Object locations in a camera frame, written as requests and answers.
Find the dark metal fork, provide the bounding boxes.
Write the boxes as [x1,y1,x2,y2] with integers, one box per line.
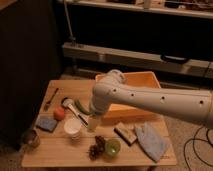
[43,88,59,111]

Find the brown glass jar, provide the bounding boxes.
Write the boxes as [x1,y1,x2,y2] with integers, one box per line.
[22,130,40,149]

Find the blue grey cloth mitt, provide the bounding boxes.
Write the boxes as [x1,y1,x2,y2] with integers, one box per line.
[134,122,169,162]

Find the white handled kitchen utensil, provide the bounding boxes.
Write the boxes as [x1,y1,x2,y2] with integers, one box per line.
[61,97,88,127]

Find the orange fruit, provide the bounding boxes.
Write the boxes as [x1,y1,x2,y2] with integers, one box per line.
[53,107,65,121]

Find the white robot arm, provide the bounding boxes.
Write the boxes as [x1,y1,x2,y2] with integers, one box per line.
[89,69,213,129]

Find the green chili pepper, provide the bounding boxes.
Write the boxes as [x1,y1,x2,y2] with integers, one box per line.
[74,100,92,116]

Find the black floor cable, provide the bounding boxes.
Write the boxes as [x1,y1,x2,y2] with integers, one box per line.
[182,125,213,171]

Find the green plastic cup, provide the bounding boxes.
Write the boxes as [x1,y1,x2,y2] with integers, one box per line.
[105,139,121,157]

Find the black tool on shelf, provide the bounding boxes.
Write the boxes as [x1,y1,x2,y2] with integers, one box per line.
[160,54,189,64]

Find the dark purple grape bunch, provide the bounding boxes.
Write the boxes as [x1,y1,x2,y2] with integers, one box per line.
[89,136,106,160]

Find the blue sponge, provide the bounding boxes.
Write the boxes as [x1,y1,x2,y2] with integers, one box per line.
[36,116,58,132]

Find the yellow plastic bin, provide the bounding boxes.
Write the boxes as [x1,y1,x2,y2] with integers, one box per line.
[103,71,160,120]

